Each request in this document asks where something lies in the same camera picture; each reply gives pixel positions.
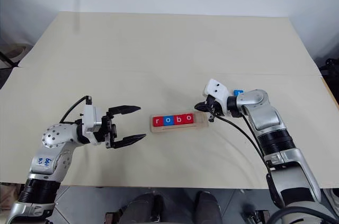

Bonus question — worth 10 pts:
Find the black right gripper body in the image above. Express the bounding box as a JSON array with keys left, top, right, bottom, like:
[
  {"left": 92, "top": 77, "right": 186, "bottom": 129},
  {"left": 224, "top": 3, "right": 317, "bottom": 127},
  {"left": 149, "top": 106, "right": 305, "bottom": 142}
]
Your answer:
[{"left": 204, "top": 95, "right": 225, "bottom": 119}]

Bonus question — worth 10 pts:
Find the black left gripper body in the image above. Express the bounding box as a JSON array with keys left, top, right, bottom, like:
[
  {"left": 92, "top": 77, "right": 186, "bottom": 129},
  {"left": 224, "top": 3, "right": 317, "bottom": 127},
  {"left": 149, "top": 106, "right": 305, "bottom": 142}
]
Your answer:
[{"left": 95, "top": 111, "right": 119, "bottom": 150}]

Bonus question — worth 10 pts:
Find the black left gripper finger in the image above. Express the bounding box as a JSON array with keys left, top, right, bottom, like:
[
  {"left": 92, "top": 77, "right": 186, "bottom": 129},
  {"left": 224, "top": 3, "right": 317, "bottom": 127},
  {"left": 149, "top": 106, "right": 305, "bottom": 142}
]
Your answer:
[
  {"left": 106, "top": 105, "right": 142, "bottom": 117},
  {"left": 109, "top": 133, "right": 147, "bottom": 150}
]

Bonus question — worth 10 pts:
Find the light wooden letter tray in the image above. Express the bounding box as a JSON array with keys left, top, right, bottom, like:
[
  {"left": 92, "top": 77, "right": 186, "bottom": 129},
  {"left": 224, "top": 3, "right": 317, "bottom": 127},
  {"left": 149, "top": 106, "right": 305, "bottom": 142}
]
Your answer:
[{"left": 149, "top": 111, "right": 210, "bottom": 133}]

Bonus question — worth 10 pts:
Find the black metal stand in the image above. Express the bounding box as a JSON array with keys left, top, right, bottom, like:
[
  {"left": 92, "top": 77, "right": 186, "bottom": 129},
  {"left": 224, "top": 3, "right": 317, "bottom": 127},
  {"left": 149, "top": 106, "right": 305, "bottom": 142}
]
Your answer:
[{"left": 319, "top": 56, "right": 339, "bottom": 93}]

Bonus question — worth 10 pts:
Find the tan round stool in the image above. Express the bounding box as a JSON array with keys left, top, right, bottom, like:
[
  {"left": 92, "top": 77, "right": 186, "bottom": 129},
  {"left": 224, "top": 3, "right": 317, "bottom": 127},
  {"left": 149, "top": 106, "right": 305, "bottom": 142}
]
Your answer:
[{"left": 0, "top": 44, "right": 28, "bottom": 70}]

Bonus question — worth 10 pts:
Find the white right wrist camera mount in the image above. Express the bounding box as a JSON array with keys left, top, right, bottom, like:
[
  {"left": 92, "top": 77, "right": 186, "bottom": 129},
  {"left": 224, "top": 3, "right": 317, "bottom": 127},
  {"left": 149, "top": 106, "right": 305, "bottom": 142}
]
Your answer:
[{"left": 202, "top": 78, "right": 230, "bottom": 117}]

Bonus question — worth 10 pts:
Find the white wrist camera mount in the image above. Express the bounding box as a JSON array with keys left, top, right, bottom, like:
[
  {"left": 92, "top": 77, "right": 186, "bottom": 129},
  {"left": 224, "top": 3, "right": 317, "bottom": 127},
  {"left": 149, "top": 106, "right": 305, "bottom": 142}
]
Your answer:
[
  {"left": 202, "top": 78, "right": 230, "bottom": 117},
  {"left": 80, "top": 104, "right": 103, "bottom": 146}
]

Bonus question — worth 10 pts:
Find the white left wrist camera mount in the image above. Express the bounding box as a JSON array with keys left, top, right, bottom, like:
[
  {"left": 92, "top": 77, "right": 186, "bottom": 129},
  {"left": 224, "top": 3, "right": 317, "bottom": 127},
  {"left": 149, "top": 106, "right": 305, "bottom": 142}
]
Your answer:
[{"left": 80, "top": 104, "right": 103, "bottom": 146}]

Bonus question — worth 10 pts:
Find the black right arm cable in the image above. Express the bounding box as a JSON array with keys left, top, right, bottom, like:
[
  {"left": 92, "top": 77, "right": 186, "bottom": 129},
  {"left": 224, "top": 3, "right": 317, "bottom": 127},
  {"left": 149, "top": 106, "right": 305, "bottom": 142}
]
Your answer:
[
  {"left": 211, "top": 114, "right": 286, "bottom": 210},
  {"left": 240, "top": 113, "right": 267, "bottom": 156}
]

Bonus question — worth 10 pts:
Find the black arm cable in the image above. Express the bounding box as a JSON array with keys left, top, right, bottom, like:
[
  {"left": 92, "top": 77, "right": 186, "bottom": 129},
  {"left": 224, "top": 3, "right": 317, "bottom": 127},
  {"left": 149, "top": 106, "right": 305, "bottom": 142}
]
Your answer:
[
  {"left": 59, "top": 96, "right": 93, "bottom": 124},
  {"left": 240, "top": 113, "right": 267, "bottom": 156},
  {"left": 211, "top": 114, "right": 286, "bottom": 210}
]

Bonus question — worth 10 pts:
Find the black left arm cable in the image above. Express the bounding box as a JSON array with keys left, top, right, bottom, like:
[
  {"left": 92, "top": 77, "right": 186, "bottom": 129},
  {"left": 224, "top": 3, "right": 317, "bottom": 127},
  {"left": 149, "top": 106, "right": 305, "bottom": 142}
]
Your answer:
[{"left": 59, "top": 96, "right": 93, "bottom": 124}]

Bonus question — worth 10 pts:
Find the brown metal foot bracket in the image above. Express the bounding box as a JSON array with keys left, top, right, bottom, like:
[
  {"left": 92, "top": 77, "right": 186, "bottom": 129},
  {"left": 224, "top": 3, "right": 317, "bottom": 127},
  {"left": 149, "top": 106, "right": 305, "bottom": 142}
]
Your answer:
[
  {"left": 105, "top": 210, "right": 123, "bottom": 224},
  {"left": 247, "top": 209, "right": 269, "bottom": 224}
]

